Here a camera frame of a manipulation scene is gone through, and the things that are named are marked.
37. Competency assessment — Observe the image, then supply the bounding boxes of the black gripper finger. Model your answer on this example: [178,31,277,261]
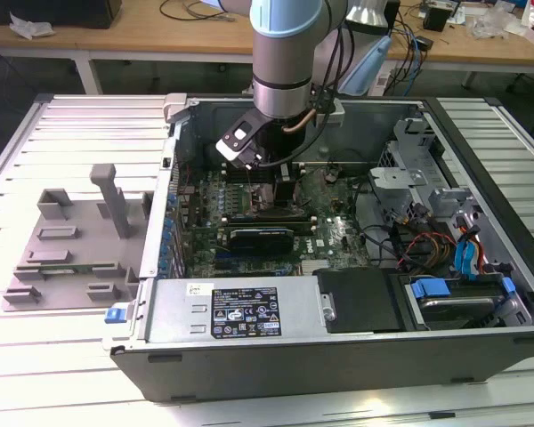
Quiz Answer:
[273,165,300,208]

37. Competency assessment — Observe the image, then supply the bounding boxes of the CPU socket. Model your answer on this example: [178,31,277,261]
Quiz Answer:
[247,182,304,217]

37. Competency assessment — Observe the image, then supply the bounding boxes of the black graphics card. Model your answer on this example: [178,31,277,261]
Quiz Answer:
[227,226,295,255]

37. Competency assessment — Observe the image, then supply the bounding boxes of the green motherboard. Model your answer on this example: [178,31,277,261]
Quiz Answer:
[173,165,370,278]

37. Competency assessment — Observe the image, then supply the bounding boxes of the grey case corner latch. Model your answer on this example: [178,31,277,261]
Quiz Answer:
[164,92,191,124]

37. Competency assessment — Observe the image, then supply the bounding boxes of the silver metal drive cage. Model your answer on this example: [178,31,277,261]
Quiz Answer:
[367,113,489,244]

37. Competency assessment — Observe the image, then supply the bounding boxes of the metal expansion slot panel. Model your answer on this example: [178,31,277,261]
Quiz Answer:
[158,133,192,278]

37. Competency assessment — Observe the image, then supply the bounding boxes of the black plastic drive cover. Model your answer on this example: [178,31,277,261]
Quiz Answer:
[315,268,405,335]

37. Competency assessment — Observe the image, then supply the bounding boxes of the grey power supply unit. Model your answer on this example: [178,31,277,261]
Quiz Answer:
[146,278,328,343]

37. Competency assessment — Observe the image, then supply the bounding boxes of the black PC case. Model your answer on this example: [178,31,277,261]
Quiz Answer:
[101,91,534,404]

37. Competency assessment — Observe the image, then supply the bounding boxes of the wooden desk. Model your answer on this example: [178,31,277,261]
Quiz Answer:
[0,0,534,97]

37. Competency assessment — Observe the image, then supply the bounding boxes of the small black block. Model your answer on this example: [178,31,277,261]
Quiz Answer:
[422,4,457,33]

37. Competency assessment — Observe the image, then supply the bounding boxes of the grey parts rack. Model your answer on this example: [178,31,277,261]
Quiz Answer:
[2,163,155,312]

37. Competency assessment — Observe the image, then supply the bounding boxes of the hard disk in blue carrier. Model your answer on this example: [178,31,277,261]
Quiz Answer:
[407,274,533,331]

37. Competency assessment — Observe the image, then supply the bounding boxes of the clear plastic bags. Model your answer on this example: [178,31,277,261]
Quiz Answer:
[469,6,520,40]

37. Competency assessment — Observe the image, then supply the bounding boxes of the black box on desk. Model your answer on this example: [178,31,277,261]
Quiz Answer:
[0,0,122,28]

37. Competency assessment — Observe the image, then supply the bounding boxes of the crumpled white paper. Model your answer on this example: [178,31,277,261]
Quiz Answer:
[8,12,55,41]

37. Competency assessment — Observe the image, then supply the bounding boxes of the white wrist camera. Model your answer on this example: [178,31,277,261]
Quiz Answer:
[215,109,266,171]

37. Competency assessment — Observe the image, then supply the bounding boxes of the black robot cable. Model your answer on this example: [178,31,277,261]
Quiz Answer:
[311,0,344,104]

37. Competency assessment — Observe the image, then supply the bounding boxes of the coloured wire bundle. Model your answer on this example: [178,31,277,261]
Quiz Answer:
[391,217,458,273]

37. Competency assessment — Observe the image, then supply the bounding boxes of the blue flat cable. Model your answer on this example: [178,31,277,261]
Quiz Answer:
[453,238,487,282]

